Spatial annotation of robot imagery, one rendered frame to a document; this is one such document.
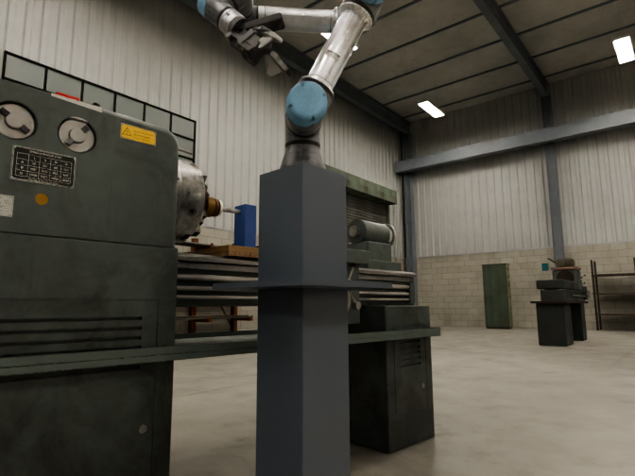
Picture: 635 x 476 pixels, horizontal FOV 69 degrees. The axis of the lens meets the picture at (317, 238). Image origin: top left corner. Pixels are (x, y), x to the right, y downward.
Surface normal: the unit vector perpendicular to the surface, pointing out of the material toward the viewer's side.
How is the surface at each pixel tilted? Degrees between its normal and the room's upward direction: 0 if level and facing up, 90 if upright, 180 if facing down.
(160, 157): 90
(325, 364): 90
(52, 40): 90
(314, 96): 97
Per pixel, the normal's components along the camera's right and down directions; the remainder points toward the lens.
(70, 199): 0.70, -0.11
